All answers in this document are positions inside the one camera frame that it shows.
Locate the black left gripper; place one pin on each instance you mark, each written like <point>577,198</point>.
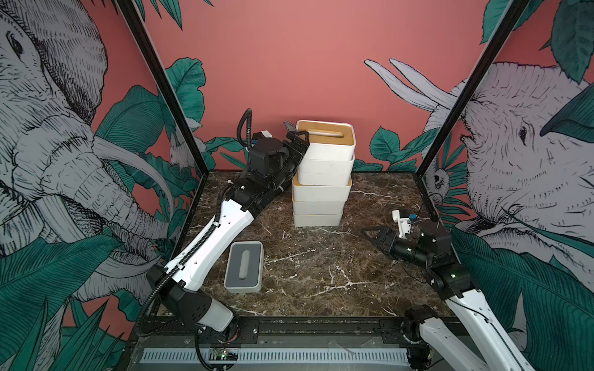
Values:
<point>295,155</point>

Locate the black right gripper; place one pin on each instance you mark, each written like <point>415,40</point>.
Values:
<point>389,236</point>

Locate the large bamboo lid tissue box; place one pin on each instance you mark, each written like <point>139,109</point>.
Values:
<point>319,193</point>

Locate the yellow lid tissue box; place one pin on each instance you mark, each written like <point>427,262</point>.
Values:
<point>303,208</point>

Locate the grey lid tissue box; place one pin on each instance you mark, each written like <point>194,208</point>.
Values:
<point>323,179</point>
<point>244,267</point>

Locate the small bamboo lid tissue box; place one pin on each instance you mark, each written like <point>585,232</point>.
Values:
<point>329,141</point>

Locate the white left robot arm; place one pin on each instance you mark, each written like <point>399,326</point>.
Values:
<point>178,284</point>

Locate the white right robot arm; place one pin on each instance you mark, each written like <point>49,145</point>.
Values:
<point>421,327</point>

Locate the white bottom tissue box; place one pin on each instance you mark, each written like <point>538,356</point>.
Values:
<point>317,220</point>

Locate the white vented strip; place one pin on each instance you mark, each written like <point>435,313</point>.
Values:
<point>394,357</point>

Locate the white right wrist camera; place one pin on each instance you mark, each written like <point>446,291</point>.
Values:
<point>405,222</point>

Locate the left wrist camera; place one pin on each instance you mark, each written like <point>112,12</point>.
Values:
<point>267,154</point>

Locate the black corner frame post left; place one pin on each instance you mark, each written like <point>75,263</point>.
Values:
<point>181,138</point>

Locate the black corner frame post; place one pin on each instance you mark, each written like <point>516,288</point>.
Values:
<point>499,37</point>
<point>181,138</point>

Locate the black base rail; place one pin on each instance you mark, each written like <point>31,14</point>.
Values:
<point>252,329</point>

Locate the black corner frame post right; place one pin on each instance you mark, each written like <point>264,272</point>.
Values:
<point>499,37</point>

